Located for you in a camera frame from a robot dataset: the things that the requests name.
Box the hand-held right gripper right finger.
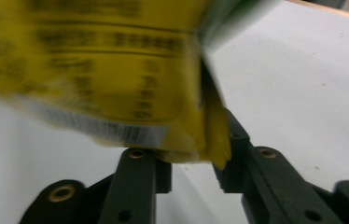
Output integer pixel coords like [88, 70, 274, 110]
[212, 106, 344, 224]

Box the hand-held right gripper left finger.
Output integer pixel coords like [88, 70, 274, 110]
[97, 147, 173, 224]

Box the green and yellow food pouch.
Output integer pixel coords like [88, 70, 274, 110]
[0, 0, 284, 172]

